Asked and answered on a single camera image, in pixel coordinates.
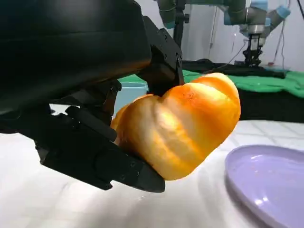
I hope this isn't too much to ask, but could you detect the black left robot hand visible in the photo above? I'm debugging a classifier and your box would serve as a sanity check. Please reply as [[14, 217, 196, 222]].
[[0, 0, 185, 193]]

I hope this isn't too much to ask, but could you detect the orange white toy bread roll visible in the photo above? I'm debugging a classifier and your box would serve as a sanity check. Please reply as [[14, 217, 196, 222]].
[[110, 72, 242, 181]]

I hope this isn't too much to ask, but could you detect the pale green mug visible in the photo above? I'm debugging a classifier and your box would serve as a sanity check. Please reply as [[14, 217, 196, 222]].
[[115, 80, 149, 119]]

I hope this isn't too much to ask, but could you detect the black upright pole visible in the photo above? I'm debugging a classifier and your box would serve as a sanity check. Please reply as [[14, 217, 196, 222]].
[[173, 0, 190, 48]]

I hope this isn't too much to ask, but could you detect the black background platform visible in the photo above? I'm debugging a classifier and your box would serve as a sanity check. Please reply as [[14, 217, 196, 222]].
[[181, 58, 287, 79]]

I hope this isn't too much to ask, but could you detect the black background robot gripper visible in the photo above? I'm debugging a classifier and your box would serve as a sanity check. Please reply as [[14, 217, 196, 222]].
[[242, 33, 264, 68]]

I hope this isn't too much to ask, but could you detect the black cloth under green cloth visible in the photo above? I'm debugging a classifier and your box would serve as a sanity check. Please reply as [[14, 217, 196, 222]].
[[237, 87, 304, 123]]

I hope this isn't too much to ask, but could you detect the lilac plate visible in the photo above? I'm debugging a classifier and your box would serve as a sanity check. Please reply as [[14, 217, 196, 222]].
[[224, 144, 304, 228]]

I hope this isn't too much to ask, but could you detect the thin hanging background cable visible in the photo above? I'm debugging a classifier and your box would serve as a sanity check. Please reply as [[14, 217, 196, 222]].
[[274, 20, 286, 65]]

